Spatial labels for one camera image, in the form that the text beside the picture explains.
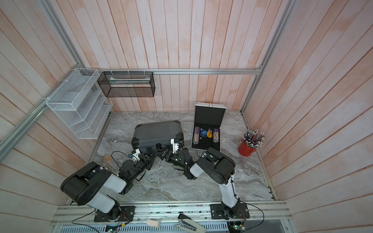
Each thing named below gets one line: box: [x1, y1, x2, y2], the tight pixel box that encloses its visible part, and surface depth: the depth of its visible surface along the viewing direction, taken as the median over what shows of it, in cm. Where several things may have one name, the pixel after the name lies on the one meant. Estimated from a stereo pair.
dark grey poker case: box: [131, 120, 185, 152], surface depth 89 cm
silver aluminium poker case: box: [190, 102, 227, 152], surface depth 102 cm
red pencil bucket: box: [237, 139, 257, 157], surface depth 90 cm
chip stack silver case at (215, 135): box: [212, 128, 220, 144], surface depth 103 cm
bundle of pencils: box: [242, 128, 266, 149], surface depth 87 cm
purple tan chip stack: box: [192, 126, 201, 145], surface depth 103 cm
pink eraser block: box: [146, 219, 160, 228], surface depth 71 cm
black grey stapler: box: [174, 213, 207, 233], surface depth 71 cm
